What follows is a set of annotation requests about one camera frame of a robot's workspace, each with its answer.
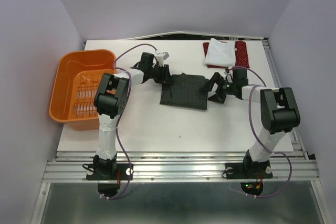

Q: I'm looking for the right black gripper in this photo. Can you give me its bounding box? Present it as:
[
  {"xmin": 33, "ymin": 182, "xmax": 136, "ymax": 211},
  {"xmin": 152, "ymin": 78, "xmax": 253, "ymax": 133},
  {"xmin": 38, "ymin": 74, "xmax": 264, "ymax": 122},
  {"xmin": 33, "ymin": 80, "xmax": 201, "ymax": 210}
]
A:
[{"xmin": 199, "ymin": 72, "xmax": 236, "ymax": 103}]

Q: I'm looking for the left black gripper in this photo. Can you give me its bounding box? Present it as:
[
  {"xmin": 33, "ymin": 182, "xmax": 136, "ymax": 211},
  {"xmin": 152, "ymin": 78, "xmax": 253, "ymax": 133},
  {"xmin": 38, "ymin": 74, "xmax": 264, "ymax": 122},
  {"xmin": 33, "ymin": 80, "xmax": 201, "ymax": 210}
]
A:
[{"xmin": 149, "ymin": 64, "xmax": 174, "ymax": 85}]

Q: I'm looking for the dark grey dotted skirt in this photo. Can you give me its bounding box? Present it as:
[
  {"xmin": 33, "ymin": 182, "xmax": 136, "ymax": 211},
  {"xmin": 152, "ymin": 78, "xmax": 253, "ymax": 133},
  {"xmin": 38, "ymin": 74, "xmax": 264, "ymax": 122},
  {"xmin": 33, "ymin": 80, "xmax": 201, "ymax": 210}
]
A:
[{"xmin": 160, "ymin": 73, "xmax": 208, "ymax": 111}]

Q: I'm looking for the white skirt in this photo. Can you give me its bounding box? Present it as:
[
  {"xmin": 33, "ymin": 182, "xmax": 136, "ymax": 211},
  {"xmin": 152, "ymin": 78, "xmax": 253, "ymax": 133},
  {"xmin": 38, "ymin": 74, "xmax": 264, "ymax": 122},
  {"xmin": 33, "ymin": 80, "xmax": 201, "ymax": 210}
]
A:
[{"xmin": 204, "ymin": 38, "xmax": 236, "ymax": 67}]

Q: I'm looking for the red polka dot skirt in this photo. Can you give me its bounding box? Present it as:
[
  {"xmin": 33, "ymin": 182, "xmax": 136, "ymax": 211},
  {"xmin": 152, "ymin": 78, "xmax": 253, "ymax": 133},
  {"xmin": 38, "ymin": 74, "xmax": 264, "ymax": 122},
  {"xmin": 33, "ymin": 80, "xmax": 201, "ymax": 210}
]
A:
[{"xmin": 203, "ymin": 40, "xmax": 250, "ymax": 69}]

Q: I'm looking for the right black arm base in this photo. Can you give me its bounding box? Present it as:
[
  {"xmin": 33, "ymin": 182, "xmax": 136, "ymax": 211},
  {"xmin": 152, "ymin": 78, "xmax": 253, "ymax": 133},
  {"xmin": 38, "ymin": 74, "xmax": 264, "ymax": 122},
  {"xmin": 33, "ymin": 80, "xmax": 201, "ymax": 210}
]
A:
[{"xmin": 222, "ymin": 161, "xmax": 273, "ymax": 180}]

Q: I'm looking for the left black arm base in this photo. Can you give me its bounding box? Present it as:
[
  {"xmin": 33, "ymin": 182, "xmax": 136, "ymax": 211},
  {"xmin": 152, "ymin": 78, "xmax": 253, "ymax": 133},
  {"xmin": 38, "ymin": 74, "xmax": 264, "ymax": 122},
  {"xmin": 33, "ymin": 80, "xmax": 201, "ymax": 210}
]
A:
[{"xmin": 82, "ymin": 163, "xmax": 133, "ymax": 181}]

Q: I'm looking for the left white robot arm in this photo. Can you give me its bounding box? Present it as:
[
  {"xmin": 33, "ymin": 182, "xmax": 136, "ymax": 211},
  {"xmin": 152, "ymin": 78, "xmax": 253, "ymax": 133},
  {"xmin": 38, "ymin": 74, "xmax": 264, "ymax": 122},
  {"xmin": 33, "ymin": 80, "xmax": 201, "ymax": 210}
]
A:
[{"xmin": 93, "ymin": 51, "xmax": 174, "ymax": 179}]

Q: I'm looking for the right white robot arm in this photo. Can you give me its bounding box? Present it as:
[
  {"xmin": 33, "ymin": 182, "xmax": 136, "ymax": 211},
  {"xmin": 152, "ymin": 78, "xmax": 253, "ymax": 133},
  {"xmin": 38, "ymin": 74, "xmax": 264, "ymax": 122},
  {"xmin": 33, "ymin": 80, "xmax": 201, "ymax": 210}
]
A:
[{"xmin": 200, "ymin": 67, "xmax": 301, "ymax": 177}]

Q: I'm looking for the orange plastic bin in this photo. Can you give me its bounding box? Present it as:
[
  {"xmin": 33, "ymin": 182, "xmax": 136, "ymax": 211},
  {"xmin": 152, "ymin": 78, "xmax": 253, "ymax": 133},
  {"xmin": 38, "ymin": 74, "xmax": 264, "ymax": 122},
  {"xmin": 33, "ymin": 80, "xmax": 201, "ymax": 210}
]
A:
[{"xmin": 49, "ymin": 49, "xmax": 117, "ymax": 131}]

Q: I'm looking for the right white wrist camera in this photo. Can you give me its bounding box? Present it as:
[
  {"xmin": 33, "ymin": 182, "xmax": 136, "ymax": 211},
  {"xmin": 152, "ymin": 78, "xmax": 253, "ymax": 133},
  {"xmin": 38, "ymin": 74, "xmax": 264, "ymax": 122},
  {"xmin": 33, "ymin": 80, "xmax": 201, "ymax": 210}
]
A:
[{"xmin": 224, "ymin": 68, "xmax": 233, "ymax": 83}]

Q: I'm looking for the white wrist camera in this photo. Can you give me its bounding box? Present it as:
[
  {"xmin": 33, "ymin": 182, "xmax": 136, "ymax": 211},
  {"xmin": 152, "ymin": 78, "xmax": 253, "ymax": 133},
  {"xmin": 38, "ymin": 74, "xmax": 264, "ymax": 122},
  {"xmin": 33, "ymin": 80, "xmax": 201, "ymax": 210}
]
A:
[
  {"xmin": 154, "ymin": 50, "xmax": 170, "ymax": 67},
  {"xmin": 224, "ymin": 68, "xmax": 233, "ymax": 83}
]

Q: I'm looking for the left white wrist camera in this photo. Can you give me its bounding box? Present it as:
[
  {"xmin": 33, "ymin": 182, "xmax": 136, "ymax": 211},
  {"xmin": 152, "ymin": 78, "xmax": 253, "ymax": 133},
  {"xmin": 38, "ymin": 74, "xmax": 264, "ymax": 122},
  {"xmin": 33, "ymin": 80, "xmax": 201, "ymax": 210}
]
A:
[{"xmin": 154, "ymin": 50, "xmax": 170, "ymax": 67}]

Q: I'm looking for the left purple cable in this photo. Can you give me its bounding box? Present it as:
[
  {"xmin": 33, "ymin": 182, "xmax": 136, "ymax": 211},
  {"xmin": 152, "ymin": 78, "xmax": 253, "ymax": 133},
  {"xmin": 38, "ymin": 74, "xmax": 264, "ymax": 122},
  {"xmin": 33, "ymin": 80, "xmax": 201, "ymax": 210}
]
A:
[{"xmin": 99, "ymin": 43, "xmax": 160, "ymax": 200}]

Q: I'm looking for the aluminium mounting rail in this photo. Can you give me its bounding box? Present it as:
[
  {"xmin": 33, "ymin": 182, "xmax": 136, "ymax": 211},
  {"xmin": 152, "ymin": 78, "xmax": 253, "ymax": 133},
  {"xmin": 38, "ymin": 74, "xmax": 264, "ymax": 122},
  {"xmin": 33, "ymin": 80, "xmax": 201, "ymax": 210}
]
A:
[{"xmin": 42, "ymin": 151, "xmax": 320, "ymax": 183}]

